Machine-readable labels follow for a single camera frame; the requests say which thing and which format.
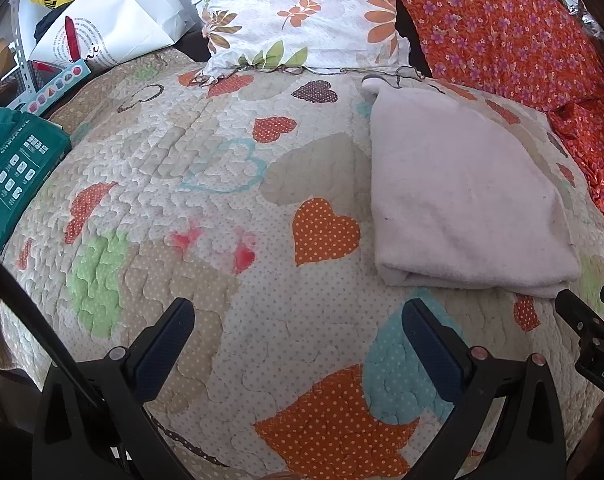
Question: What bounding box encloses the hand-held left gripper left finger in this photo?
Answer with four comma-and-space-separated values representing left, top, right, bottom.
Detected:
32, 297, 197, 480

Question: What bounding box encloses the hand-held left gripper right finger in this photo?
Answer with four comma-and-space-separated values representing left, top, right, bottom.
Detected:
401, 298, 567, 480

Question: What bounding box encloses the pink floral sweater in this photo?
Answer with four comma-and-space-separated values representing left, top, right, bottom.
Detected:
363, 74, 582, 300

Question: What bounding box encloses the heart patterned quilt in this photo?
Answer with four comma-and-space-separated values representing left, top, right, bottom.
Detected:
0, 47, 604, 480

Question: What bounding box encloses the green cardboard box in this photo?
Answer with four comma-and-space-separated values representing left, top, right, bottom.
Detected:
0, 108, 73, 257

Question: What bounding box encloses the crumpled silver foil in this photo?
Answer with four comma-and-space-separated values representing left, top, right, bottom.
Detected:
566, 2, 604, 82

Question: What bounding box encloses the orange floral cloth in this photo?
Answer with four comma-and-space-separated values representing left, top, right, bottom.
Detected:
391, 0, 604, 229

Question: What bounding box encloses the long colourful shapes box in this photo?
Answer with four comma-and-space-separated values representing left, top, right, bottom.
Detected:
4, 62, 94, 117

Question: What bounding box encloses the white paper bag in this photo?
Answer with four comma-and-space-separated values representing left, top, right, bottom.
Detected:
28, 0, 199, 74

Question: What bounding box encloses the dark cloth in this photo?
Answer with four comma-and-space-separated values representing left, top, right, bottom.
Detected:
33, 9, 69, 42

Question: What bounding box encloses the white floral pillow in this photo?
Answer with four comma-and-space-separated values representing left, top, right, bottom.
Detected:
189, 0, 413, 87

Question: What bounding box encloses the black strap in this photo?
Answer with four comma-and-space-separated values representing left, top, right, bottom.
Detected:
0, 241, 110, 411

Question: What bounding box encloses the perforated metal rail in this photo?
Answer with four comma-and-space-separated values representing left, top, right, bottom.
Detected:
7, 0, 37, 92

